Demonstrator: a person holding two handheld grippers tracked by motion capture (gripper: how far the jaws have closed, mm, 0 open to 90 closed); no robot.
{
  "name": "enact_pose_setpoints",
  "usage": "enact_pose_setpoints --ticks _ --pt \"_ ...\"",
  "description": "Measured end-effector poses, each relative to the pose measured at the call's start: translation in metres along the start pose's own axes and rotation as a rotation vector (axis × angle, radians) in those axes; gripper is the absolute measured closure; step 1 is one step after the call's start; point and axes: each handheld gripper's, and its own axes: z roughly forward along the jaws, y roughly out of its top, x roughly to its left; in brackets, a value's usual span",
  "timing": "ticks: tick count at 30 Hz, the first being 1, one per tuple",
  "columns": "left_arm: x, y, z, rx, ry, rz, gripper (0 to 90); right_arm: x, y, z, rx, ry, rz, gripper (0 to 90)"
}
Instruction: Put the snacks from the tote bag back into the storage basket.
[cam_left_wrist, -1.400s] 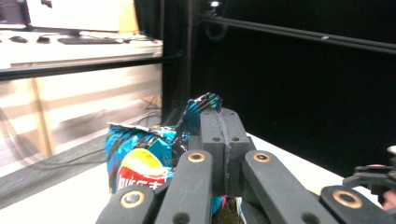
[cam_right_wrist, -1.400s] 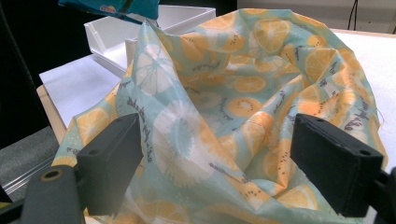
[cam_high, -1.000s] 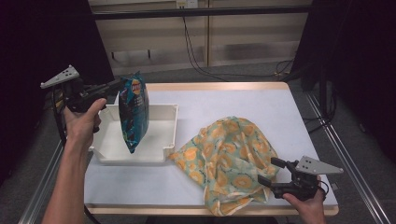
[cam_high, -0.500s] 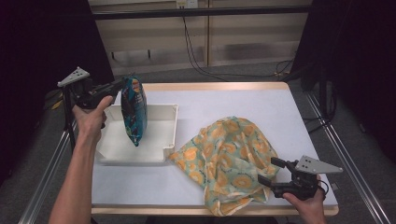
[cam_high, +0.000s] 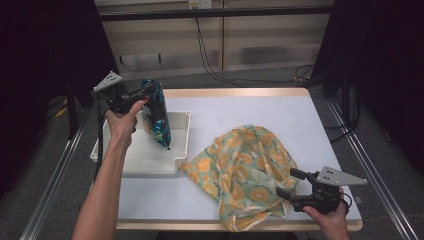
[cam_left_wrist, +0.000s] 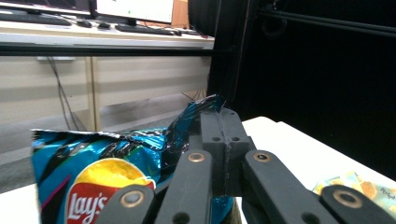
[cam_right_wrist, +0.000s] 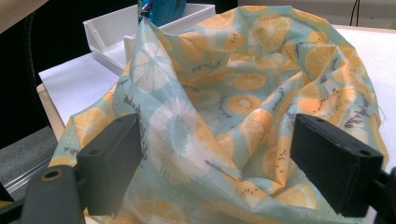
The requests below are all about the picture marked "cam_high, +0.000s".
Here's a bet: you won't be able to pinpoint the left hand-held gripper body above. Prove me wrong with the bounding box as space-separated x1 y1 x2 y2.
92 70 148 115

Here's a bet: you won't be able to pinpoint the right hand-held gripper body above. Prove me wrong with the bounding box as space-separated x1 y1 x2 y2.
289 166 368 215

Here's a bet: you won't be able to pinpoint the blue snack bag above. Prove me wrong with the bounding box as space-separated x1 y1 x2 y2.
139 77 172 151

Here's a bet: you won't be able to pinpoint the floral cloth bag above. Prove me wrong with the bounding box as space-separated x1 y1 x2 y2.
180 124 300 233

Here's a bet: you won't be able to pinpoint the white plastic tray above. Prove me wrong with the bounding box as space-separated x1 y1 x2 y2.
89 110 192 175

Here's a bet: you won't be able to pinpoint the person's right hand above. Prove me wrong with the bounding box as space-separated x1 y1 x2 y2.
302 187 350 232

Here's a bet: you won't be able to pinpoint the person's left hand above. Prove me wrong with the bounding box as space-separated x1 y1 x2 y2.
104 98 149 145

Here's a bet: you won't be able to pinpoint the yellow tape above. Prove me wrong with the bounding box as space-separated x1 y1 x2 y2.
53 105 68 119

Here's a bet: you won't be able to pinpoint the dark curtain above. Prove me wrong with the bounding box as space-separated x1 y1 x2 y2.
0 0 125 201
311 0 424 176

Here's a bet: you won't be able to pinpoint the black stand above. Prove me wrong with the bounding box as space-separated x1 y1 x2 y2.
340 74 355 129

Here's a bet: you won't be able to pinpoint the white table mat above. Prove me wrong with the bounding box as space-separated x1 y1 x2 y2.
116 96 363 223

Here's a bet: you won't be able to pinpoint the black horizontal bar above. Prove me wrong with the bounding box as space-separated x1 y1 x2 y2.
99 5 334 22

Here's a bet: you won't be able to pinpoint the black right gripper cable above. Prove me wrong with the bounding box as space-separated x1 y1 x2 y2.
341 191 354 215

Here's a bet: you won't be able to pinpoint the metal floor rail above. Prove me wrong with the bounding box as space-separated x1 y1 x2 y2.
19 123 86 240
327 99 419 240

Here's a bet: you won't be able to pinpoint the long black wall cable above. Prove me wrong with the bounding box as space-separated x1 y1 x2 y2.
194 16 316 88

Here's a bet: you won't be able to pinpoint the black floor cables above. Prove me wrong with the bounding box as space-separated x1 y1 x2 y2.
324 94 364 145

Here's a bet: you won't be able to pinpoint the white wall outlet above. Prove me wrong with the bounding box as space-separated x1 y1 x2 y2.
188 0 213 10

